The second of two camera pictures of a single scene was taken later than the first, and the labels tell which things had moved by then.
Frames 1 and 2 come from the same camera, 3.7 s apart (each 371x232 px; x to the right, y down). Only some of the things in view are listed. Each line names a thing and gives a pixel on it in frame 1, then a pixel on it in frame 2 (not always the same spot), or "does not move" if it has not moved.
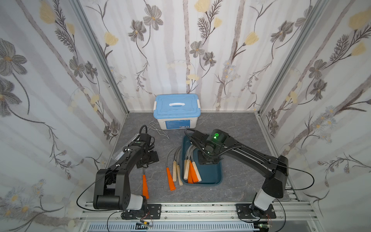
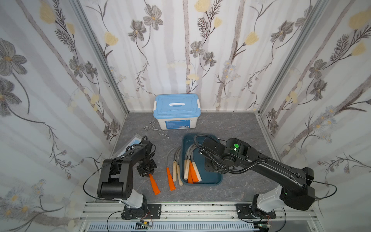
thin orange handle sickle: [194, 176] does not move
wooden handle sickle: [187, 163] does not move
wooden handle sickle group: [187, 165] does not move
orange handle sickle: [145, 188] → [156, 190]
